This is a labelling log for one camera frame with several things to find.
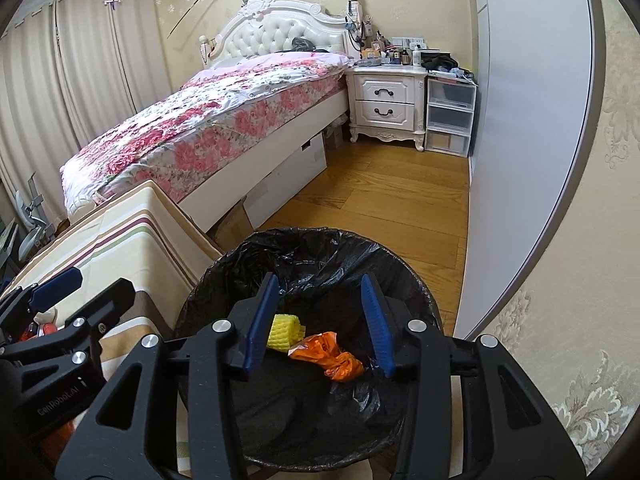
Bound floral pink quilt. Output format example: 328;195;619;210
61;51;352;221

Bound white two-drawer nightstand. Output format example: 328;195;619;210
345;64;427;152

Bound black-bagged trash bin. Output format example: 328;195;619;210
175;229;440;472

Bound beige curtains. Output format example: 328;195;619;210
1;0;170;218

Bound clear plastic drawer unit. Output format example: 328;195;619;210
424;70;477;157

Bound grey office chair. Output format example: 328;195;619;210
14;172;54;263

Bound orange plastic bag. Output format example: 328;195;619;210
288;332;364;382

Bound white under-bed storage box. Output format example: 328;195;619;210
244;133;326;230

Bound striped bed sheet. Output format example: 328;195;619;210
11;181;221;377

